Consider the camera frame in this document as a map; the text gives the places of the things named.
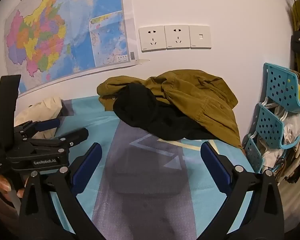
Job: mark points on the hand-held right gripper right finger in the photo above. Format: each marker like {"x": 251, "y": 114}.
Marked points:
{"x": 213, "y": 163}

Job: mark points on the black garment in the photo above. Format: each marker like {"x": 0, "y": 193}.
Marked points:
{"x": 145, "y": 112}

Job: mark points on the cream fabric bundle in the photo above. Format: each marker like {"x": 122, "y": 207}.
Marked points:
{"x": 43, "y": 107}

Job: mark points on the white clothes in rack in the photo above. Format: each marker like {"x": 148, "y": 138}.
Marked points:
{"x": 291, "y": 130}

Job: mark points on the person's left hand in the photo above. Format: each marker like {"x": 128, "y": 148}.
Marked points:
{"x": 1, "y": 185}

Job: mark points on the blue plastic basket rack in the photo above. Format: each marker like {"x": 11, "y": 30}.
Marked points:
{"x": 280, "y": 82}

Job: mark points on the white wall socket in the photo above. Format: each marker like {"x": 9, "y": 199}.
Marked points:
{"x": 177, "y": 37}

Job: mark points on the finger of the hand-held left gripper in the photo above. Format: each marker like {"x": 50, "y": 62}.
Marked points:
{"x": 76, "y": 135}
{"x": 50, "y": 124}

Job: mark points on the colourful wall map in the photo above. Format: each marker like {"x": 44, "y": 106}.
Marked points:
{"x": 65, "y": 30}

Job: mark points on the olive green jacket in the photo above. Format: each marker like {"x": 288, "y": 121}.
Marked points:
{"x": 202, "y": 97}

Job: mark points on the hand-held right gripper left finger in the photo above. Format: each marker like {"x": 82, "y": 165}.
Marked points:
{"x": 88, "y": 163}

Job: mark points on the white wall switch panel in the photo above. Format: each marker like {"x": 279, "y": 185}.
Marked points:
{"x": 152, "y": 38}

